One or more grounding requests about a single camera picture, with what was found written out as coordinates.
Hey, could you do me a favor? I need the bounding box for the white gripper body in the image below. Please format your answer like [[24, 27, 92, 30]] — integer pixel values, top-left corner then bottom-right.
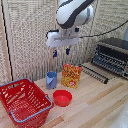
[[45, 28, 81, 49]]

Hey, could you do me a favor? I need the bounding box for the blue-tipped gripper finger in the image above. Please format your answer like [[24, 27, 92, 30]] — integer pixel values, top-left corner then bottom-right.
[[65, 46, 71, 56], [52, 47, 59, 59]]

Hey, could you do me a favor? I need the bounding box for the mac and cheese carton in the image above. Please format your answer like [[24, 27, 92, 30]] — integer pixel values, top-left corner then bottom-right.
[[60, 63, 83, 90]]

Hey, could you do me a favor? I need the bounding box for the beige folding screen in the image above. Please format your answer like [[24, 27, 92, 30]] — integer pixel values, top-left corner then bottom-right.
[[0, 0, 128, 84]]

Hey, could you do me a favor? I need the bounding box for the blue plastic cup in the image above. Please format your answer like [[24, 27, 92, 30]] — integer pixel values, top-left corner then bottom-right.
[[45, 71, 59, 90]]

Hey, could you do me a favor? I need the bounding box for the black oven rack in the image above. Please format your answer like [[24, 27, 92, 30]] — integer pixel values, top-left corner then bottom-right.
[[77, 64, 110, 85]]

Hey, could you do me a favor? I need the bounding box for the black toaster oven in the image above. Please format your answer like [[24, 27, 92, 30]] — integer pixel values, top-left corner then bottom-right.
[[90, 37, 128, 80]]

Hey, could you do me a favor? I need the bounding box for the red plastic bowl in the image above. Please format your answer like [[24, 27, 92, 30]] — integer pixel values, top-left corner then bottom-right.
[[52, 89, 73, 108]]

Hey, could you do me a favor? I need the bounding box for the red shopping basket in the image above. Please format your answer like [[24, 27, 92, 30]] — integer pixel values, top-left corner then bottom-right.
[[0, 78, 54, 128]]

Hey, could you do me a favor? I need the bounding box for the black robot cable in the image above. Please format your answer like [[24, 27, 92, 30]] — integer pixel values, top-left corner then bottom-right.
[[79, 19, 128, 39]]

